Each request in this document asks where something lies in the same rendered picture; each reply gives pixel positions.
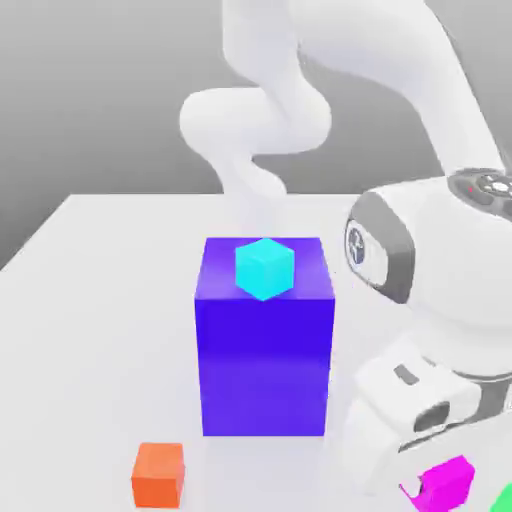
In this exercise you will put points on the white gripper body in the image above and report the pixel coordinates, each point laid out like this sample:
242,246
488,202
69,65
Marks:
380,460

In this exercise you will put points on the small magenta cube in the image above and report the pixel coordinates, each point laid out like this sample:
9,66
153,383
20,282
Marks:
448,486

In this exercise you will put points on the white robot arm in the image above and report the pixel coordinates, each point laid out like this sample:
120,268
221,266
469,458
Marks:
448,280

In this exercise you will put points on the small green cube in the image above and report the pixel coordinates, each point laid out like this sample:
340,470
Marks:
504,502

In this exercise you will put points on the small orange cube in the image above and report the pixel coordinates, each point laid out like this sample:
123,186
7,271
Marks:
158,476

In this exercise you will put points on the small cyan cube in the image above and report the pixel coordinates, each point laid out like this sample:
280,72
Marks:
264,268

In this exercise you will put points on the large blue box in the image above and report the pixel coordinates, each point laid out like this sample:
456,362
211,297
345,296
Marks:
264,368

